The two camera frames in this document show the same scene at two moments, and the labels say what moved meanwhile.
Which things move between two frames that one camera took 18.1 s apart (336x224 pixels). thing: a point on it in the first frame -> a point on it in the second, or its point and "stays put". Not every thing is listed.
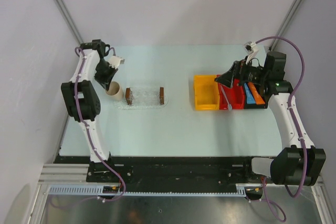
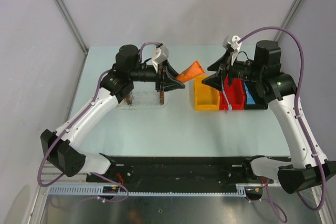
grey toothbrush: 229,106 stays put
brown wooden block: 161,95 stays put
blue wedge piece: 250,99 stays put
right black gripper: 238,68 -> 217,79
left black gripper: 105,81 -> 166,83
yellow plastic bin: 206,93 stays put
